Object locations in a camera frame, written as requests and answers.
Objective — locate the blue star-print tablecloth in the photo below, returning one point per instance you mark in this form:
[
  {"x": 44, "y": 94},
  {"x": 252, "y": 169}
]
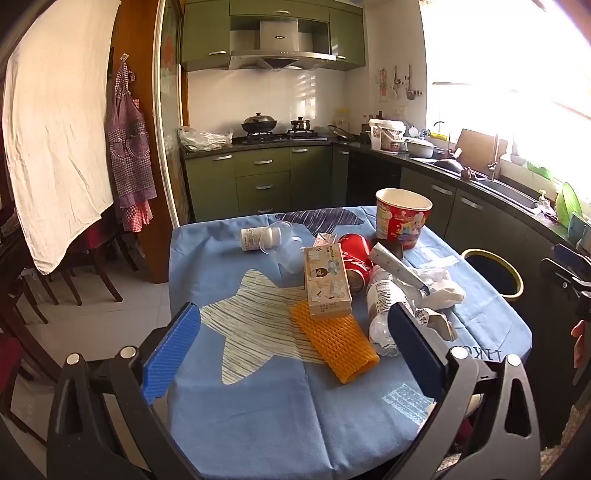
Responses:
[{"x": 258, "y": 406}]

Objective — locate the dark wooden chair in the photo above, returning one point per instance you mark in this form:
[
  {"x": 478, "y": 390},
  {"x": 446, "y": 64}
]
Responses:
[
  {"x": 92, "y": 240},
  {"x": 18, "y": 286}
]

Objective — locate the wooden cutting board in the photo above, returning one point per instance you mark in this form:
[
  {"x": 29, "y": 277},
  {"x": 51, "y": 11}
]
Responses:
[{"x": 475, "y": 147}]

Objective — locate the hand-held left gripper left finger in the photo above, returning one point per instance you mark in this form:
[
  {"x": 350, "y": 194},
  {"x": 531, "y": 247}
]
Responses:
[{"x": 171, "y": 355}]

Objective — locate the white tissue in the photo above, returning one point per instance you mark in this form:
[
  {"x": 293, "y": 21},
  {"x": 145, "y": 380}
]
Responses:
[{"x": 443, "y": 286}]

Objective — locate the small white plastic bottle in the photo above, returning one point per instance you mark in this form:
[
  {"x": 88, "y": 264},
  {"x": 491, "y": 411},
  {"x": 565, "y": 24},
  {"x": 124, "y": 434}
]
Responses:
[{"x": 253, "y": 238}]

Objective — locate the glass pot lid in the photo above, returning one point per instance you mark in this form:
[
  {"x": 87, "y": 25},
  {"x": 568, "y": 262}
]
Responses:
[{"x": 341, "y": 131}]

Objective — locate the yellow-rimmed dark bin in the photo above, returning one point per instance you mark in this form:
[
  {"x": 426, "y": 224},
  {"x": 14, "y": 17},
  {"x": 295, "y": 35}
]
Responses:
[{"x": 491, "y": 274}]

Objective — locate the black pan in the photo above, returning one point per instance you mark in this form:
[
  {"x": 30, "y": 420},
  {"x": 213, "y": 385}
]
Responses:
[{"x": 445, "y": 165}]

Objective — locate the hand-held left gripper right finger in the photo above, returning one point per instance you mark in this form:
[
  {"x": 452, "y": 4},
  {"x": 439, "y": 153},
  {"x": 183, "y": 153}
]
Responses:
[{"x": 415, "y": 350}]

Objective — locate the orange foam fruit net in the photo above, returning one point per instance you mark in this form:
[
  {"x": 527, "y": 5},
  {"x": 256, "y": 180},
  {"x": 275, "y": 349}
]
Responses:
[{"x": 337, "y": 341}]

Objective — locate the gas stove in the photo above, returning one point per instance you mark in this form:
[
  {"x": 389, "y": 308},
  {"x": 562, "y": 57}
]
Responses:
[{"x": 277, "y": 137}]

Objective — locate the kitchen window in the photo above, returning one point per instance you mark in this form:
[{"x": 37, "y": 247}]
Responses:
[{"x": 508, "y": 55}]

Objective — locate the checked apron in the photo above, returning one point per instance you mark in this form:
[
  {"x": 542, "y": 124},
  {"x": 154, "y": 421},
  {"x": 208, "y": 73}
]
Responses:
[{"x": 129, "y": 152}]

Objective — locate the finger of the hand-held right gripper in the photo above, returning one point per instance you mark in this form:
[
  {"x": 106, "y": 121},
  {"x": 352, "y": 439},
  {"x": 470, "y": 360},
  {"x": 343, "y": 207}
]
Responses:
[
  {"x": 561, "y": 272},
  {"x": 572, "y": 256}
]

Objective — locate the clear plastic water bottle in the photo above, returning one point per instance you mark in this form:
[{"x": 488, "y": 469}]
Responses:
[{"x": 381, "y": 304}]

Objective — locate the white plastic bucket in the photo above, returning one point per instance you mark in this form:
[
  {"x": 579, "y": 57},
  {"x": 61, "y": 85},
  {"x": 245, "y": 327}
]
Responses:
[{"x": 385, "y": 134}]

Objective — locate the white wrapper stick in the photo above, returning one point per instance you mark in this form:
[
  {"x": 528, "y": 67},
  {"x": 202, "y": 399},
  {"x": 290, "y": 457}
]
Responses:
[{"x": 392, "y": 265}]

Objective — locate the white hanging cloth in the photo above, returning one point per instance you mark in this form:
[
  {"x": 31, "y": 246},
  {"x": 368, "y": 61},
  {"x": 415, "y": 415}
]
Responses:
[{"x": 60, "y": 138}]

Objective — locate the steel range hood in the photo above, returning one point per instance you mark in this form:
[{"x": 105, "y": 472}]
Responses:
[{"x": 279, "y": 41}]

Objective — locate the clear plastic bag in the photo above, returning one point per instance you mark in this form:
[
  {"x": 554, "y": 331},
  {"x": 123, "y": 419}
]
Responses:
[{"x": 203, "y": 138}]

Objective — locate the black wok with lid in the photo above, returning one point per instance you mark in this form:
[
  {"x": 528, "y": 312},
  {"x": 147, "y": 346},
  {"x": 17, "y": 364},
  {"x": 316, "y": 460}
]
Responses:
[{"x": 259, "y": 123}]

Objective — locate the green upper cabinets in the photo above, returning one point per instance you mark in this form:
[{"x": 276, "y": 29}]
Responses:
[{"x": 203, "y": 32}]

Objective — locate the steel sink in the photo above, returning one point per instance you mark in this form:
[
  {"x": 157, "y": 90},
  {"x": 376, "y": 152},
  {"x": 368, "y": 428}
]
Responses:
[{"x": 508, "y": 191}]

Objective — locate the red and white packet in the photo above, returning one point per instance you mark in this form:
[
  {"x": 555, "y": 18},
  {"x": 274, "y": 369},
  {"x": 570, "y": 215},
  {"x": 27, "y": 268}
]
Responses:
[{"x": 358, "y": 249}]

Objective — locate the beige cartoon-print carton box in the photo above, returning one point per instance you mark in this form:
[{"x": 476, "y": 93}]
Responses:
[{"x": 325, "y": 281}]

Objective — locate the hanging kitchen utensils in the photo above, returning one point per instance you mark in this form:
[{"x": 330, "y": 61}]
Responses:
[{"x": 408, "y": 87}]

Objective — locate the green plastic strainer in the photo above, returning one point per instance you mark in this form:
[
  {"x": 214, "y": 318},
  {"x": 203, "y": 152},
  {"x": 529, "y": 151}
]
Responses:
[{"x": 570, "y": 205}]

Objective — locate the clear plastic cup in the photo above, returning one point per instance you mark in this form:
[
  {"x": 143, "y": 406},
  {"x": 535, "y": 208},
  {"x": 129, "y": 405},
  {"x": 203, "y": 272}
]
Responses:
[
  {"x": 284, "y": 229},
  {"x": 293, "y": 256}
]

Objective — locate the steel cooking pot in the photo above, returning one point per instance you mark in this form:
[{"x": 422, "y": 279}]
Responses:
[{"x": 300, "y": 125}]

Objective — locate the steel kitchen faucet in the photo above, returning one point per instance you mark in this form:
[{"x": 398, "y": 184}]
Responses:
[{"x": 494, "y": 157}]

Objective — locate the white enamel basin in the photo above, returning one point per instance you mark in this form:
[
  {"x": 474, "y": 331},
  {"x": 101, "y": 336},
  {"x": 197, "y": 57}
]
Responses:
[{"x": 421, "y": 148}]

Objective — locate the glass sliding door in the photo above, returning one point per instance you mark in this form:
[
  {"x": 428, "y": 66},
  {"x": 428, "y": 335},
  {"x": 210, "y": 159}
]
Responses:
[{"x": 168, "y": 92}]

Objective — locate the grey-blue mug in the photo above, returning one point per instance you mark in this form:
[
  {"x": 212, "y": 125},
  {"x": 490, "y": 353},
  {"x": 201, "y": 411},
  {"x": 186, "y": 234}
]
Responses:
[{"x": 579, "y": 229}]

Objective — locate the red paper bucket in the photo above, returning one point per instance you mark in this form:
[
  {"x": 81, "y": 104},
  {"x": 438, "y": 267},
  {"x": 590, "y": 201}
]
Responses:
[{"x": 401, "y": 226}]

